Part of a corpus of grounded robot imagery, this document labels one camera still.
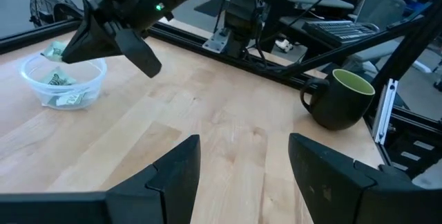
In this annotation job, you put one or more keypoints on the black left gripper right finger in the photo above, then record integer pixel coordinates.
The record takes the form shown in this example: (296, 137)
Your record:
(328, 189)

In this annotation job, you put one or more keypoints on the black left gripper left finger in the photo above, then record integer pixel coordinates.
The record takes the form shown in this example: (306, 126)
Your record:
(172, 182)

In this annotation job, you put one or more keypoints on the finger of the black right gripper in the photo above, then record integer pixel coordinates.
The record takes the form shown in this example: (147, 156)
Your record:
(138, 53)
(89, 42)

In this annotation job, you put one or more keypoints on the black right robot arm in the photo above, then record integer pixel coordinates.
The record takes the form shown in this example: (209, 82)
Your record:
(241, 20)

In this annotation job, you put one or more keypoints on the clear plastic bowl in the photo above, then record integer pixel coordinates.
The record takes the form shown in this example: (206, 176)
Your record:
(86, 89)

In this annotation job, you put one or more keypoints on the black floor fan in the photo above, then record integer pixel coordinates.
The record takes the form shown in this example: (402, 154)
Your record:
(45, 6)

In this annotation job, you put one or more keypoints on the black floor mat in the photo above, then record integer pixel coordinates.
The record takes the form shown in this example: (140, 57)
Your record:
(207, 8)

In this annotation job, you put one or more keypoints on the dark mug with green inside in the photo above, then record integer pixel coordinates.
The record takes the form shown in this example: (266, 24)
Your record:
(338, 110)

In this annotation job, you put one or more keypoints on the black backlit keyboard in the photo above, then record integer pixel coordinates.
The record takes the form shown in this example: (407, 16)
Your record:
(338, 30)

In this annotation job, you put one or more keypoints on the grey office chair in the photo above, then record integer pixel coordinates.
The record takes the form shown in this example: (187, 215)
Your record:
(380, 6)

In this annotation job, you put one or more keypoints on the black aluminium table frame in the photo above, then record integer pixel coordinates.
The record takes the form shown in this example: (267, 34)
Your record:
(183, 40)

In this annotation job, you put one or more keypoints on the silver corner bracket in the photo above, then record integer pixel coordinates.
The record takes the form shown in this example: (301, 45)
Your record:
(385, 113)

